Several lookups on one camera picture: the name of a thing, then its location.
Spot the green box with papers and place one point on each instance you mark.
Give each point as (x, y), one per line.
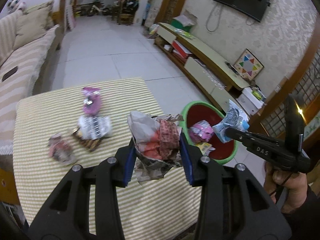
(183, 21)

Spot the wooden tv cabinet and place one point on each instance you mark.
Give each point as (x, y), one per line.
(212, 55)

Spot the yellow checked tablecloth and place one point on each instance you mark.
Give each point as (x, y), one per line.
(50, 105)

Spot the large beige pillow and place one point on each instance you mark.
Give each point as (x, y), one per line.
(32, 25)

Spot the purple snack wrapper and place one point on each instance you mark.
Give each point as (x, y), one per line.
(91, 105)

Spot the black remote control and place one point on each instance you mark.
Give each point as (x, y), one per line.
(231, 67)

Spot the star checkers board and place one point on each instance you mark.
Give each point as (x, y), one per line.
(248, 65)

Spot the pink snack wrapper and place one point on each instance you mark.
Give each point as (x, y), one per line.
(200, 130)

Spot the white balance bike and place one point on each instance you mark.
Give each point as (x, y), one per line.
(97, 8)

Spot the grey paper wad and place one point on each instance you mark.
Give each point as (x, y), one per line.
(150, 140)

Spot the blue white snack wrapper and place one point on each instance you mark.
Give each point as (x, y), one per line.
(233, 117)

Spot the wooden lattice screen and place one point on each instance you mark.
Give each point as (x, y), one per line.
(310, 87)

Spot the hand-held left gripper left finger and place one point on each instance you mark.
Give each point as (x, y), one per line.
(128, 165)

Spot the wooden chair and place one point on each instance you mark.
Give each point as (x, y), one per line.
(127, 15)

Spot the striped beige sofa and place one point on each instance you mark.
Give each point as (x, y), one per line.
(22, 62)

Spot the black flat device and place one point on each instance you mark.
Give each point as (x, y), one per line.
(9, 73)

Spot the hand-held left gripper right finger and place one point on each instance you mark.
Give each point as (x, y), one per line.
(186, 160)

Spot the person's right forearm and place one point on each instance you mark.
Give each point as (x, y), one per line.
(307, 217)

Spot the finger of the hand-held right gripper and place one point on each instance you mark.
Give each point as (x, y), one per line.
(250, 142)

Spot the white barcode packet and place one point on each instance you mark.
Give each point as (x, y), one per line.
(93, 127)

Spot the green red trash bin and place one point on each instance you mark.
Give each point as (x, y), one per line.
(200, 115)

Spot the crumpled reddish wrapper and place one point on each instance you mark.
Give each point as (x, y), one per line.
(61, 150)

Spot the brown snack wrapper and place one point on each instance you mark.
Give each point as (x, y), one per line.
(88, 145)

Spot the white cardboard box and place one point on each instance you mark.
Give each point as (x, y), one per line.
(250, 100)

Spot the person's right hand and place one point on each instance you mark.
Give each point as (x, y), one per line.
(282, 185)

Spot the yellow snack packet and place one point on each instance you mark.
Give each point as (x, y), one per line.
(203, 147)

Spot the white plush toy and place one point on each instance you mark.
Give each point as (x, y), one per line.
(16, 5)

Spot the green flat packet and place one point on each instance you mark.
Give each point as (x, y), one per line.
(186, 33)

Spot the red flat box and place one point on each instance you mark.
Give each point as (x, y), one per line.
(181, 48)

